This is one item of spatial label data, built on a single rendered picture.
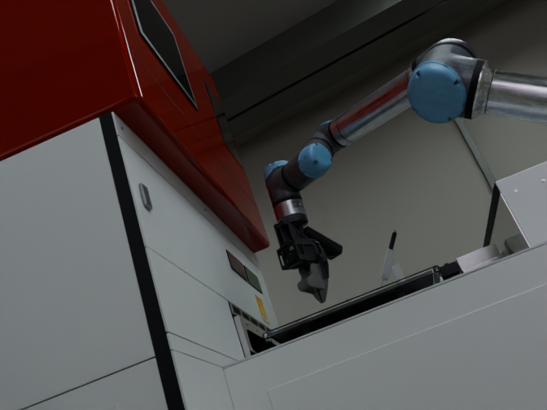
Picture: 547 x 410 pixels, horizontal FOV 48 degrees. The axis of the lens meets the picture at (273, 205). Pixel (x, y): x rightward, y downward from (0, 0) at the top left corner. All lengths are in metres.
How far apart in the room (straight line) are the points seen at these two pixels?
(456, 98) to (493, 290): 0.40
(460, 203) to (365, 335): 3.15
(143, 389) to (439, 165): 3.52
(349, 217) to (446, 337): 3.28
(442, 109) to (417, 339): 0.47
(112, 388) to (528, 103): 0.86
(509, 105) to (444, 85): 0.13
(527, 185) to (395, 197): 3.10
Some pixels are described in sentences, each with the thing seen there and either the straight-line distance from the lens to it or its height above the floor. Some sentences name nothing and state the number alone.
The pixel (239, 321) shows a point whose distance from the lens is 1.21.
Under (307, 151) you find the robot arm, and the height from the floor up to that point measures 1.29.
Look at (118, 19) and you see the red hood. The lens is 1.14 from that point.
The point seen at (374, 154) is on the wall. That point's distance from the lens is 4.33.
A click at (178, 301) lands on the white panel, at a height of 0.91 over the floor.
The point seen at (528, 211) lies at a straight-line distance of 1.11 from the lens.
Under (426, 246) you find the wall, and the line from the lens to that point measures 4.06.
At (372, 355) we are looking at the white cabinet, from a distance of 0.98.
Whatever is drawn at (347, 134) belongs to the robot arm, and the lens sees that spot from 1.52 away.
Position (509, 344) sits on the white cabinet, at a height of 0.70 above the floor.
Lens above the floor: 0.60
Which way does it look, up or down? 25 degrees up
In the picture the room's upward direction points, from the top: 20 degrees counter-clockwise
